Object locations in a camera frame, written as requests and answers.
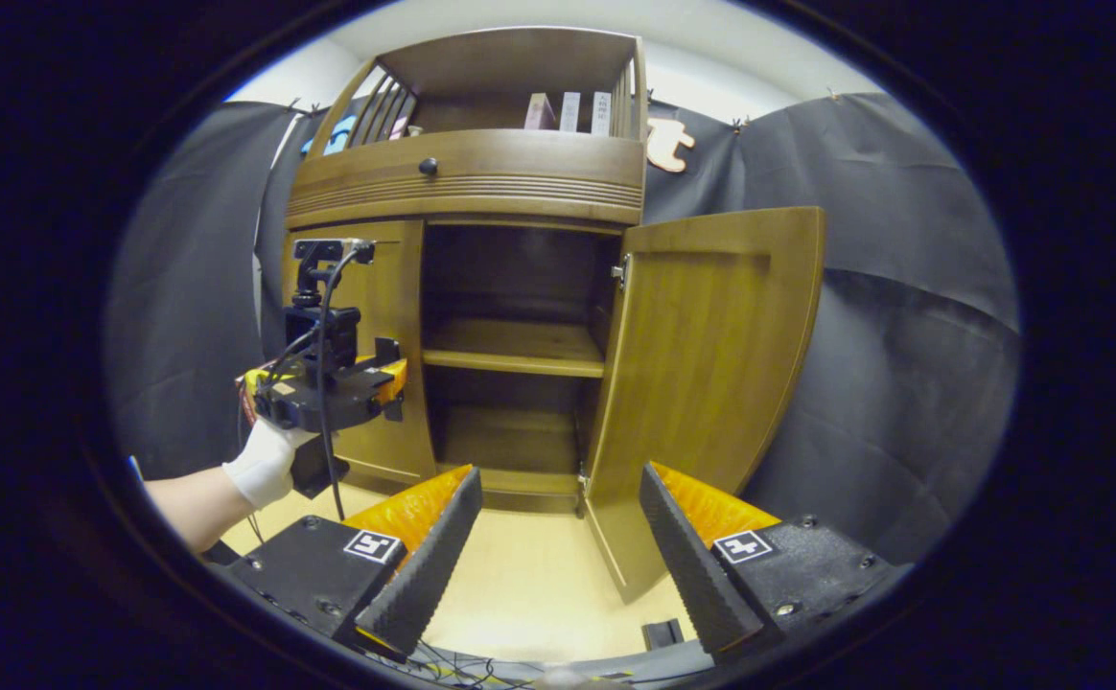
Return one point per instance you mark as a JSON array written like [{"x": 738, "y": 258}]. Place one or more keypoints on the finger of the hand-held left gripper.
[{"x": 390, "y": 379}]

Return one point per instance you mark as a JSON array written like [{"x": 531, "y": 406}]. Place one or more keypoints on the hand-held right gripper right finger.
[{"x": 687, "y": 565}]

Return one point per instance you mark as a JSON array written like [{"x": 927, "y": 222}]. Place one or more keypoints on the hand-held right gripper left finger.
[{"x": 429, "y": 575}]

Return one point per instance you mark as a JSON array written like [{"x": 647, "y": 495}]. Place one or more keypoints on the wooden cabinet door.
[
  {"x": 711, "y": 383},
  {"x": 395, "y": 287}
]

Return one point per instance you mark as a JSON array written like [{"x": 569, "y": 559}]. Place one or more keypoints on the wooden double-door shoe cabinet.
[{"x": 481, "y": 187}]

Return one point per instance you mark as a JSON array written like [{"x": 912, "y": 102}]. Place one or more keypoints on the wooden inner cabinet shelf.
[{"x": 510, "y": 350}]

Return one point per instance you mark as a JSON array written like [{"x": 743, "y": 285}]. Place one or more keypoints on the black backdrop cloth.
[{"x": 903, "y": 383}]

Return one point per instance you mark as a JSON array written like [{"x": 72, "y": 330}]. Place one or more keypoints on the grey shelf book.
[{"x": 569, "y": 112}]

